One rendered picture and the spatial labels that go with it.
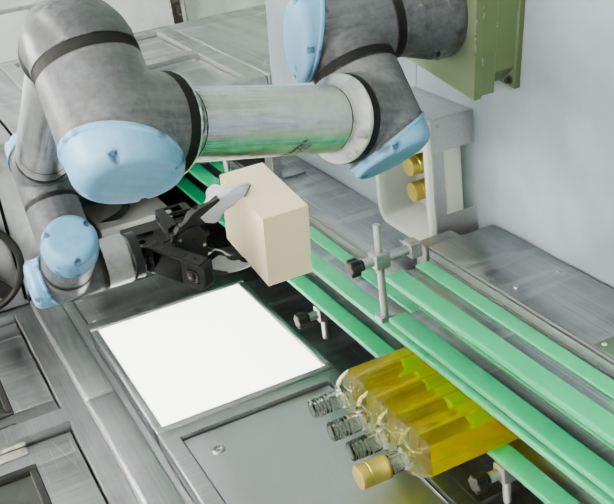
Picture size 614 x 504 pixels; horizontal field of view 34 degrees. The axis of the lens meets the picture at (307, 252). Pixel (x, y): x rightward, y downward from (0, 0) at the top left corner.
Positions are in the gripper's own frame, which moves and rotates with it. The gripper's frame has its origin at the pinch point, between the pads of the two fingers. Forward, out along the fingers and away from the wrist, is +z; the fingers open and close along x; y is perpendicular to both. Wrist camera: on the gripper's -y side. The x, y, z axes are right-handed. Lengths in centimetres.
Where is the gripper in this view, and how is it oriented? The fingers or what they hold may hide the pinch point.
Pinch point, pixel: (256, 225)
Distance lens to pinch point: 155.3
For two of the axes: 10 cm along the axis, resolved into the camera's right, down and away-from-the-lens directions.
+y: -4.5, -4.7, 7.6
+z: 8.9, -2.9, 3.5
